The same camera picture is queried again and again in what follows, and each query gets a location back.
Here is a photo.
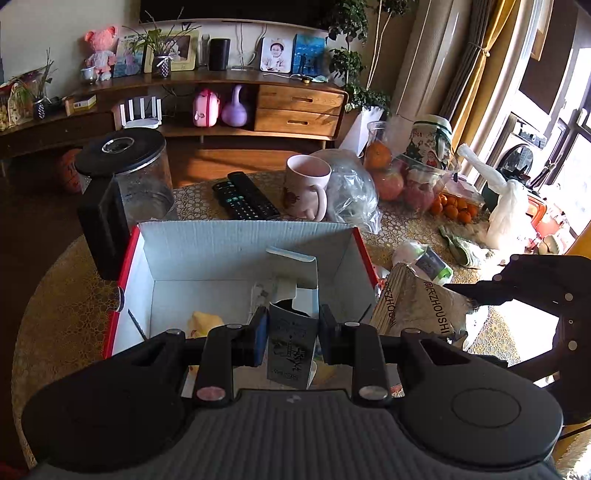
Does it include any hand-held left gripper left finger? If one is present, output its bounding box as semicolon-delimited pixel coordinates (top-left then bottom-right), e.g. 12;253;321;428
133;307;269;408

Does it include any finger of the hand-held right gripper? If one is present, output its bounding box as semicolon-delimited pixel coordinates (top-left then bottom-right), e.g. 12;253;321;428
508;318;591;385
443;254;591;320

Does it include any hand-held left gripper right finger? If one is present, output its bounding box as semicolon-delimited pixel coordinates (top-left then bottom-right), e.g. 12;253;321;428
320;305;467;408

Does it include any small printed carton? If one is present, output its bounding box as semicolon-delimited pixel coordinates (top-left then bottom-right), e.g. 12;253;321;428
265;246;321;389

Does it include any yellow plush toy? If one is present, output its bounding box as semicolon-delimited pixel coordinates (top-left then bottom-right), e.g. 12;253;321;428
187;311;225;341

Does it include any red cardboard box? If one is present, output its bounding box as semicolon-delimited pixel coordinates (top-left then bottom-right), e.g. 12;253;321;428
102;220;385;398

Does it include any silver foil bag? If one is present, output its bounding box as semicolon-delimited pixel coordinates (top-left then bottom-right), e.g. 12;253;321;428
368;262;477;343

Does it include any tissue pack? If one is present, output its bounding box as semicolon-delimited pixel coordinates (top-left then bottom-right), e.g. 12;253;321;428
392;239;454;285

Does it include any round desktop with lace cloth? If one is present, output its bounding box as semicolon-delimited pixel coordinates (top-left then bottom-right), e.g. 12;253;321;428
11;170;591;480

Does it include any orange white container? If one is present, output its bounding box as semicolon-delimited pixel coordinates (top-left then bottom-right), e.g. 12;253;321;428
525;193;565;241

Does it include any white plastic bag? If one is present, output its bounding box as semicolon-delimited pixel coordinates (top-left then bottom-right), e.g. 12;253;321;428
456;143;537;253

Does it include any green cloth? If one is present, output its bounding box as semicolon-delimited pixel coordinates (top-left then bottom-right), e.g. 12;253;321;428
438;224;486;269

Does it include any clear tray of tangerines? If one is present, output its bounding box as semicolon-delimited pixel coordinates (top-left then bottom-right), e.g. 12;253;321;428
428;179;486;223

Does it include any washing machine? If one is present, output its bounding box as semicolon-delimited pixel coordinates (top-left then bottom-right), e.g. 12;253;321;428
495;112;560;186

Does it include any black remote control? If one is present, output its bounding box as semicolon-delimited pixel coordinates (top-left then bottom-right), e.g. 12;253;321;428
212;180;260;221
227;171;281;221

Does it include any crumpled clear plastic bag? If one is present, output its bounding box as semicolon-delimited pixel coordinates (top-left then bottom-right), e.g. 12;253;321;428
318;148;382;234

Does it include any pink mug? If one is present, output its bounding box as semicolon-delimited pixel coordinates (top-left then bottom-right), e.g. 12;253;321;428
282;154;334;223

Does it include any green white ceramic jar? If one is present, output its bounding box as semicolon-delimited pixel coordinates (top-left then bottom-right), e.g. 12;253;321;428
405;114;456;172

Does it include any clear jar of fruit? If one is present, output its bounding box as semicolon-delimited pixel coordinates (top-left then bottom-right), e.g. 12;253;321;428
364;120;445;214

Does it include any glass kettle with black lid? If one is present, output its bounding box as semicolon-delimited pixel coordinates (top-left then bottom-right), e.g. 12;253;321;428
75;128;179;281

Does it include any yellow curtain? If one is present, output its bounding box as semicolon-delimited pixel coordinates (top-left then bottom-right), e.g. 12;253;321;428
438;0;520;141

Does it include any purple gourd toy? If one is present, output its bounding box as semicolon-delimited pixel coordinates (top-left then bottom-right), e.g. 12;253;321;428
221;84;253;127

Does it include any wooden TV cabinet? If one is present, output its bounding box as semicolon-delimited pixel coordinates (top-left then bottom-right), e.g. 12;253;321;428
0;68;350;158

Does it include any pink case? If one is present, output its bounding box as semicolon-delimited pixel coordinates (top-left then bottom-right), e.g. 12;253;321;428
192;88;222;128

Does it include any white standing air conditioner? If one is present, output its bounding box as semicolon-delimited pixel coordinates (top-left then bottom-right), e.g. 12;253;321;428
392;0;486;141

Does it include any basketball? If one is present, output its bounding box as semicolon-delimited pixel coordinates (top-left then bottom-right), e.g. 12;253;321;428
57;148;87;195

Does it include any white router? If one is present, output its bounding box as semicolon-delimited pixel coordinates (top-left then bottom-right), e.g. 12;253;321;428
119;97;164;129

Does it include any tall potted tree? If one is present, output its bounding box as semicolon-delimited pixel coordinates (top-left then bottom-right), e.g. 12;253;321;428
322;0;417;156

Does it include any portrait photo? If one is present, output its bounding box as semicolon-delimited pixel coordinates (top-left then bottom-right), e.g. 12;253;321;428
259;36;295;74

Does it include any blue picture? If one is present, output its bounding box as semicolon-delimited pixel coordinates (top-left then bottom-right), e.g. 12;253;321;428
291;33;327;77

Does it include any black speaker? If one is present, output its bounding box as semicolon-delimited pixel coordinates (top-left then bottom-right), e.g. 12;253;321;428
208;38;232;72

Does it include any small potted grass plant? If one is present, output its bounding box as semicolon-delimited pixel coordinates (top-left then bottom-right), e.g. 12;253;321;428
121;8;191;79

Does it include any yellow white box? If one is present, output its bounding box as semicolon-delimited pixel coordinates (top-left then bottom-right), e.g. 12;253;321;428
64;94;98;116

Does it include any pastel picture card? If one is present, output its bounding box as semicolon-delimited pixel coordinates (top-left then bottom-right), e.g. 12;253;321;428
113;36;144;79

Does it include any pink doll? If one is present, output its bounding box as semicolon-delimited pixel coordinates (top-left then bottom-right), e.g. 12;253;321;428
84;27;117;82

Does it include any black television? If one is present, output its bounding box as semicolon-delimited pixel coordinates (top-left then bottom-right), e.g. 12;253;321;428
139;0;343;29

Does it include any leafy plant in dotted pot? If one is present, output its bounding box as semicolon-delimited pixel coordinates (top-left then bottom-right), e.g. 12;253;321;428
11;47;59;121

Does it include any printed snack bag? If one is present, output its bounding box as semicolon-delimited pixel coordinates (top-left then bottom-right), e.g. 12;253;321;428
0;82;34;131

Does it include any yellow photo frame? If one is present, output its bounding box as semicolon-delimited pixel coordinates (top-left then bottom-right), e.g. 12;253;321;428
143;30;201;74

